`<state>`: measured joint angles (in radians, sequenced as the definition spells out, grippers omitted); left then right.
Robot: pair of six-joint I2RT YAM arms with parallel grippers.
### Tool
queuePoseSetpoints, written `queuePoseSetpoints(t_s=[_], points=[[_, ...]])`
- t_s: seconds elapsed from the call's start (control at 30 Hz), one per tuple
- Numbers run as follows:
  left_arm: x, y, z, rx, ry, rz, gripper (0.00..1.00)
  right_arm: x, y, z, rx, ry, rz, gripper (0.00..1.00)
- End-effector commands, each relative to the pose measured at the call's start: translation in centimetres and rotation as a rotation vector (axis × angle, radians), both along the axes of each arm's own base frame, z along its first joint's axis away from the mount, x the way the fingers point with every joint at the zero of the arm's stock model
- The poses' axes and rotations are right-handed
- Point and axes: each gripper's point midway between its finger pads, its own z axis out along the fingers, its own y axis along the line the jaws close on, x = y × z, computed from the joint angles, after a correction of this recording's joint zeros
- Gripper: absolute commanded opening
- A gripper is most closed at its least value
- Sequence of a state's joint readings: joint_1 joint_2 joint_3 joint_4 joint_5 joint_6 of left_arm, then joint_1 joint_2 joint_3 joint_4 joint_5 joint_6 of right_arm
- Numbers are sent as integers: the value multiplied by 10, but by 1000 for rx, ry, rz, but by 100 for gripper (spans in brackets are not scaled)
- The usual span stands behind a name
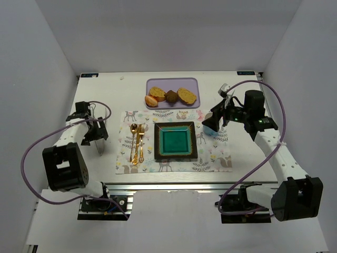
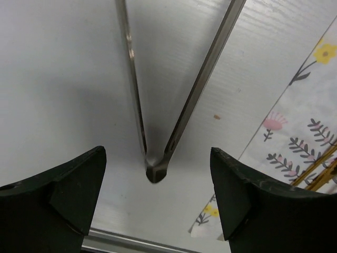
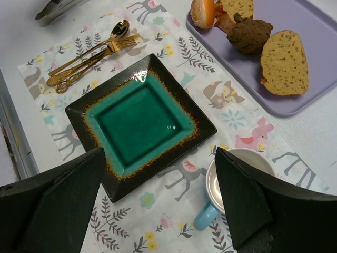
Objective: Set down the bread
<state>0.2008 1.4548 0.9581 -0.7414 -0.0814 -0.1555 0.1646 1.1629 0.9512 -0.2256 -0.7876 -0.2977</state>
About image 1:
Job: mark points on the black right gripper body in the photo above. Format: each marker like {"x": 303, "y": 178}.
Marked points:
{"x": 219, "y": 116}

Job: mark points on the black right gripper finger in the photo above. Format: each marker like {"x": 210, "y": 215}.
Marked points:
{"x": 219, "y": 109}
{"x": 212, "y": 122}

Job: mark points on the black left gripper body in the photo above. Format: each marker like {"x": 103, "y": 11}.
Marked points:
{"x": 97, "y": 130}

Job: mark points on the silver serving tongs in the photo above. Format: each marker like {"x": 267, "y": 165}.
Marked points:
{"x": 100, "y": 142}

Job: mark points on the orange glazed bread roll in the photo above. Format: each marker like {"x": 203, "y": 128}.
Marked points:
{"x": 150, "y": 101}

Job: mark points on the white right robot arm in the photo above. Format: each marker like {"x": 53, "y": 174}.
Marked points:
{"x": 298, "y": 195}

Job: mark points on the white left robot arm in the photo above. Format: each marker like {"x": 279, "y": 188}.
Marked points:
{"x": 64, "y": 164}

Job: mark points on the right yellow bread slice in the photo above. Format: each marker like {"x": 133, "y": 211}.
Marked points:
{"x": 186, "y": 96}

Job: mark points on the yellow bread slice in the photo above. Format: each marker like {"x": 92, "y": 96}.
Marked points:
{"x": 186, "y": 96}
{"x": 157, "y": 93}

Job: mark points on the left yellow bread slice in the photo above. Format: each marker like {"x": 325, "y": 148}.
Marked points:
{"x": 157, "y": 93}

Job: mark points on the blue ceramic mug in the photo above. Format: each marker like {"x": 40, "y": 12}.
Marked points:
{"x": 209, "y": 131}

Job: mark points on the gold spoon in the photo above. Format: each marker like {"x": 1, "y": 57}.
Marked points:
{"x": 133, "y": 130}

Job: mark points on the green black square plate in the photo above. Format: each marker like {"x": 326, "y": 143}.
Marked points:
{"x": 175, "y": 140}

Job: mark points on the right blue table label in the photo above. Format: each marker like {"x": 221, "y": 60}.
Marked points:
{"x": 244, "y": 73}

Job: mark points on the blue table label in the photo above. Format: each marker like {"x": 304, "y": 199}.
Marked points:
{"x": 244, "y": 73}
{"x": 89, "y": 75}

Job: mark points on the animal print placemat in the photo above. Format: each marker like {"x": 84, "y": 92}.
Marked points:
{"x": 213, "y": 152}

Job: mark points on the gold fork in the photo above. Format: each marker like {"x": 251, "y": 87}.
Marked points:
{"x": 142, "y": 133}

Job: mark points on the gold knife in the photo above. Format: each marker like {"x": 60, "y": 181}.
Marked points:
{"x": 135, "y": 158}

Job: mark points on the brown chocolate bun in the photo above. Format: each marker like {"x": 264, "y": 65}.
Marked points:
{"x": 171, "y": 97}

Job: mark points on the left blue table label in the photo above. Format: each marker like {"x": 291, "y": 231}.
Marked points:
{"x": 89, "y": 75}

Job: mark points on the lavender plastic tray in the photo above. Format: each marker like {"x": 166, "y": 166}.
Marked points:
{"x": 174, "y": 84}

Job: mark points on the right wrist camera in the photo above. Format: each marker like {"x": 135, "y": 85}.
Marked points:
{"x": 223, "y": 91}

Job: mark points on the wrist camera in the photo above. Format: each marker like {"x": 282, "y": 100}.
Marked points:
{"x": 223, "y": 91}
{"x": 83, "y": 108}

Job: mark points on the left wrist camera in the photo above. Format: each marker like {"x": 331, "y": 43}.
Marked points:
{"x": 83, "y": 108}

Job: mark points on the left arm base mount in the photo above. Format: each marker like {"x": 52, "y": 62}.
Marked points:
{"x": 93, "y": 210}

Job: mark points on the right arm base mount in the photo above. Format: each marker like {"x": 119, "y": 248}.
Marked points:
{"x": 238, "y": 202}

